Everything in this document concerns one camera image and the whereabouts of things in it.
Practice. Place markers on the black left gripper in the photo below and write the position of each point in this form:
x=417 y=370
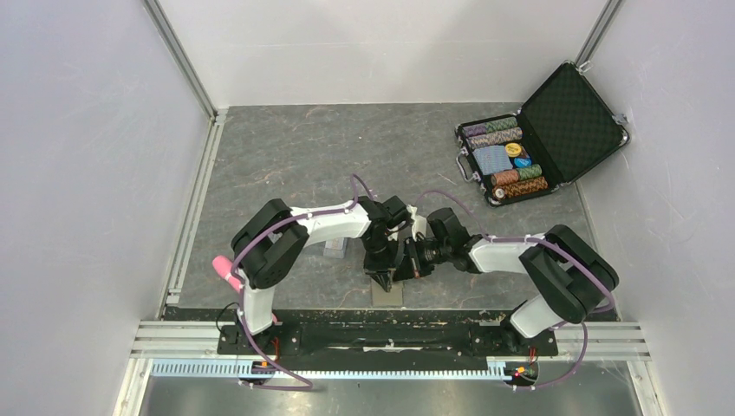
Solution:
x=382 y=269

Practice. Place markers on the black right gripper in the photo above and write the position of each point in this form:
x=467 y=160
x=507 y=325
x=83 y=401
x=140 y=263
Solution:
x=411 y=267

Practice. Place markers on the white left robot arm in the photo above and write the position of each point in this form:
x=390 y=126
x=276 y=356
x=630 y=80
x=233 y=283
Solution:
x=267 y=247

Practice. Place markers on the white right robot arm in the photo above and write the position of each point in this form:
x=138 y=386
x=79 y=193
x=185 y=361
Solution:
x=572 y=280

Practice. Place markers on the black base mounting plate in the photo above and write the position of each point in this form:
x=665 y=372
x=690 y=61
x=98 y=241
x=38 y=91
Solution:
x=396 y=339

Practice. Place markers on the poker chips in case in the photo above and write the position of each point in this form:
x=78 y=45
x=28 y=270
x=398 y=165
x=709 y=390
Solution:
x=499 y=154

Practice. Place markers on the black poker chip case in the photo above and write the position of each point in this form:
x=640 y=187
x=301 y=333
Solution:
x=573 y=128

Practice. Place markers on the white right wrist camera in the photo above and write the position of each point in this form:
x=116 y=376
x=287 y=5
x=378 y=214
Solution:
x=418 y=222

